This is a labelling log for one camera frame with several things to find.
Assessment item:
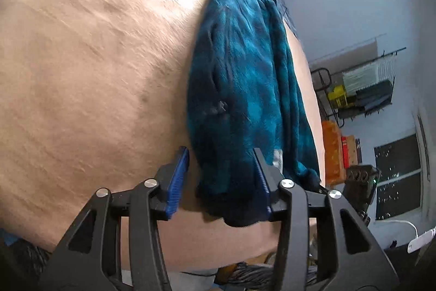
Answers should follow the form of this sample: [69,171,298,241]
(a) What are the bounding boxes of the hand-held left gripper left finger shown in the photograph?
[37,146,190,291]

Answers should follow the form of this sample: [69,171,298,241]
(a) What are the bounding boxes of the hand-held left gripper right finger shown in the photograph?
[254,148,399,291]

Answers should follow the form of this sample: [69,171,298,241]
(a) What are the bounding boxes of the teal plaid fleece garment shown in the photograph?
[187,0,322,227]

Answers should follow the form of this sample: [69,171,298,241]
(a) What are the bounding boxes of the red box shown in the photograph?
[341,136,362,169]

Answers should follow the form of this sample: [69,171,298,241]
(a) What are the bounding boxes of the window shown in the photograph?
[373,132,427,221]

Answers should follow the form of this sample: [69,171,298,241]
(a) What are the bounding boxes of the white device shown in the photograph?
[407,228,436,254]

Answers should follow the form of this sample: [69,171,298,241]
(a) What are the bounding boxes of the dark grey folded sheets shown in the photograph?
[355,80,393,112]

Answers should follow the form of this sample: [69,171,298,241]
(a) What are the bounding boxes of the yellow box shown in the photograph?
[327,85,349,108]

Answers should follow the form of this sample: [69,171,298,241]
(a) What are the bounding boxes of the white ribbed panel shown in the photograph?
[341,53,396,91]

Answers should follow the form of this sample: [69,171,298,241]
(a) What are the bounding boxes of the tan blanket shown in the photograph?
[0,0,324,273]

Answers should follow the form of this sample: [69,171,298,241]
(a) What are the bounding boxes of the grey mottled cloth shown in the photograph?
[0,236,53,280]

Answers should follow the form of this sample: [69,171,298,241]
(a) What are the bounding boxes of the white cable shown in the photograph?
[375,219,420,239]

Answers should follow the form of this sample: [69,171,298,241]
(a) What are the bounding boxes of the black wire wall rack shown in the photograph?
[309,46,407,128]

